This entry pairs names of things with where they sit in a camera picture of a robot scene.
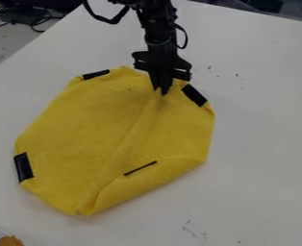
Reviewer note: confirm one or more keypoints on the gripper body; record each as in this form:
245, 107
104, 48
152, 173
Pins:
161, 59

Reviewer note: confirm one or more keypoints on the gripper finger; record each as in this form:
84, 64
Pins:
157, 80
167, 81

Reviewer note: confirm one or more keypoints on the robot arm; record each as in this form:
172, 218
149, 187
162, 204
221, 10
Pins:
158, 22

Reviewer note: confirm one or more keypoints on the yellow toy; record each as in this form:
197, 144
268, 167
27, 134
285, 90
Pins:
10, 241

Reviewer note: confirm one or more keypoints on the yellow cloth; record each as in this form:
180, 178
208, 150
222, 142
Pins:
115, 141

